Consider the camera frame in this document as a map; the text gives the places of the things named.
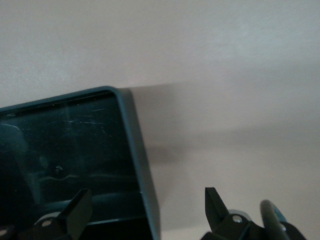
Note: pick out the black rectangular plastic box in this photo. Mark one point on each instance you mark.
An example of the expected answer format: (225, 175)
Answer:
(75, 140)

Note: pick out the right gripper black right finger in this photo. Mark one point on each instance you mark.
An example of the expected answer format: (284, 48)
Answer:
(217, 215)

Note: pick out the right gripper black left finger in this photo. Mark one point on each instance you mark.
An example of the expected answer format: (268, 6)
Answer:
(75, 212)

